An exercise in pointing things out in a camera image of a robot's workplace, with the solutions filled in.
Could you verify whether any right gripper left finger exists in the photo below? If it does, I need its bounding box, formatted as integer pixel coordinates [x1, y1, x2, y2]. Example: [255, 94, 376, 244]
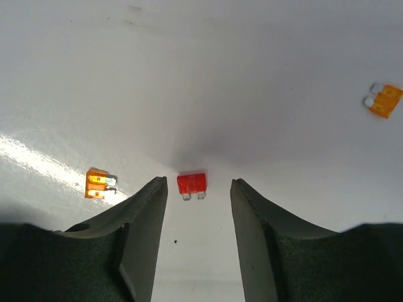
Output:
[1, 177, 168, 301]

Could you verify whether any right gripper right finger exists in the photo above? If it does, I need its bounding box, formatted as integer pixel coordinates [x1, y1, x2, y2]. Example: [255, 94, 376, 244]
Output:
[230, 179, 402, 301]

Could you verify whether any red blade fuse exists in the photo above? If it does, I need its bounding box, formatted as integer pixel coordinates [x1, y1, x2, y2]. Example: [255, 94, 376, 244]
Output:
[176, 172, 207, 201]

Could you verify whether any orange blade fuse near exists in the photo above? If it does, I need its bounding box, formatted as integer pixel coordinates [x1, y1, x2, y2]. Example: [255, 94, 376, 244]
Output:
[84, 167, 118, 199]

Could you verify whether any orange blade fuse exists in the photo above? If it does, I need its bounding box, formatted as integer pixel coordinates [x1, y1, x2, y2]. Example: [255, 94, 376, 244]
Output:
[84, 167, 118, 199]
[363, 82, 402, 119]

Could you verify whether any orange blade fuse far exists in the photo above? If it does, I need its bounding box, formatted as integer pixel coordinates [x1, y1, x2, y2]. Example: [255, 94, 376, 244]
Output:
[363, 82, 402, 119]

